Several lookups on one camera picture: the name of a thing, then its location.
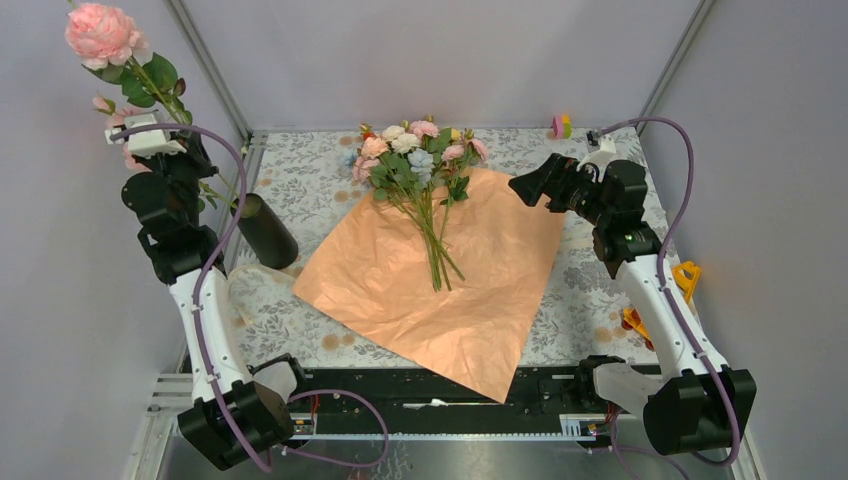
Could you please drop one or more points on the orange wrapping paper sheet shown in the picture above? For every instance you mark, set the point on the orange wrapping paper sheet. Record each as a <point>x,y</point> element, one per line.
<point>372,274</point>

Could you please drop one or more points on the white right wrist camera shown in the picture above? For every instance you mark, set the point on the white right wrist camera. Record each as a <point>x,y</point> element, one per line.
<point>602,150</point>

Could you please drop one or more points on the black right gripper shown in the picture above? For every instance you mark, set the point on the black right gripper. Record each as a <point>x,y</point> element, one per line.
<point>553,178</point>

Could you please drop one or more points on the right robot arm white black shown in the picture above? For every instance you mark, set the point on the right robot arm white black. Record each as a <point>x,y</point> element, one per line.
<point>700,403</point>

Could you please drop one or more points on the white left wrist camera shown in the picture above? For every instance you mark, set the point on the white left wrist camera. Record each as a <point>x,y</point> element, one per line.
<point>148,143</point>

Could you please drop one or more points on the floral patterned table mat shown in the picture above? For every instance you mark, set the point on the floral patterned table mat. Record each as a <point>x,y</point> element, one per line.
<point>306,178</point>

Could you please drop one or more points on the translucent cellophane wrap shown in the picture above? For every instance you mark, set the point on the translucent cellophane wrap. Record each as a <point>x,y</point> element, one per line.
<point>255,292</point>

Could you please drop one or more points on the large pink rose stem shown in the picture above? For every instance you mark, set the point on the large pink rose stem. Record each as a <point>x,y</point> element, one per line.
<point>112,47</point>

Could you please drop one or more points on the paper flower bouquet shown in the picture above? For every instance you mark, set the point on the paper flower bouquet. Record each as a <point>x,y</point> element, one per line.
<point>420,168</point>

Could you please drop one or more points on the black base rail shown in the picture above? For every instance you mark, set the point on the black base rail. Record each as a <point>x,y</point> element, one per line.
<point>542,402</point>

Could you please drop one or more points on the pink green stacked toy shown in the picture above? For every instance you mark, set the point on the pink green stacked toy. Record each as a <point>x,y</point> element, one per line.
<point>561,127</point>

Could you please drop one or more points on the yellow plastic toy piece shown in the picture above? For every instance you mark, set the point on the yellow plastic toy piece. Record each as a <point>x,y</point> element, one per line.
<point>686,276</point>

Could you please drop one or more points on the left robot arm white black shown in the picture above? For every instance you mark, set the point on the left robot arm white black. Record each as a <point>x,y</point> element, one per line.
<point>236,412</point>

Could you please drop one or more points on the black cylindrical vase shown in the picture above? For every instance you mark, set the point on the black cylindrical vase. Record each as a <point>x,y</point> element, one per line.
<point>272,243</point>

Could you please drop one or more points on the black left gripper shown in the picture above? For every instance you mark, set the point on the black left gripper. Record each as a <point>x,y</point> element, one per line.
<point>194,155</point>

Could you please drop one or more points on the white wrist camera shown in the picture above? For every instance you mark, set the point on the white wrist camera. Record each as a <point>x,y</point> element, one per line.
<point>148,143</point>
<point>602,150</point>

